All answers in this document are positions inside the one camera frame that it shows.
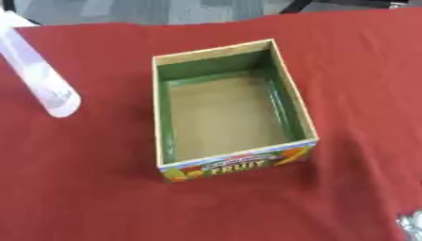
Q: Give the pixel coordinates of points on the black chair base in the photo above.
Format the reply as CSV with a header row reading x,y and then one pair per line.
x,y
294,7

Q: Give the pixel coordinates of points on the tan cardboard box green inside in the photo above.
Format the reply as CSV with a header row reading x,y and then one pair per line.
x,y
225,119

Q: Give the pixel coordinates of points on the white plastic bottle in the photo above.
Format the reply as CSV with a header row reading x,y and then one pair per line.
x,y
46,84

